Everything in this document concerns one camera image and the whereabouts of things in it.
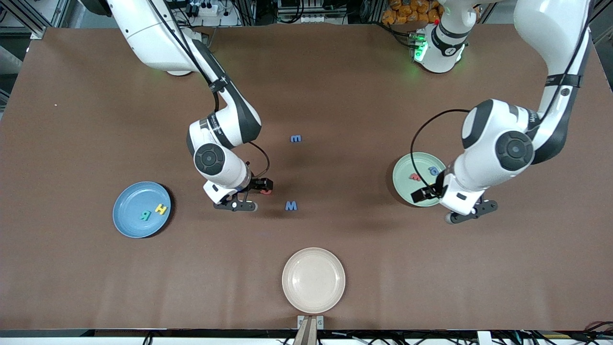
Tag green plate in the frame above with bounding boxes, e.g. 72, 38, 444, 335
392, 152, 448, 207

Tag blue plate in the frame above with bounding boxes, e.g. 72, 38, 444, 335
113, 181, 172, 239

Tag cream plate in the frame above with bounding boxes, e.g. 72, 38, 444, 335
282, 247, 346, 314

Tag white power strip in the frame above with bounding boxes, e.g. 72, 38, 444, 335
186, 0, 226, 17

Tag orange snack bag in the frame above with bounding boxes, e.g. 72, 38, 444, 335
382, 0, 443, 25

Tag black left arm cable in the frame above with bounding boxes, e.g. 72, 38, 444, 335
410, 109, 472, 190

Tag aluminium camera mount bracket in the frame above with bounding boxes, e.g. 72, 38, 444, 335
293, 315, 325, 345

